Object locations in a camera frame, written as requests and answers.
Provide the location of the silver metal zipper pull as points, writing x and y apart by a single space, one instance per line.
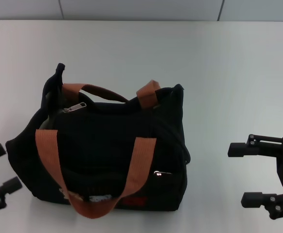
77 106

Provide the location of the small pocket zipper pull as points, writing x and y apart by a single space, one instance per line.
159 173

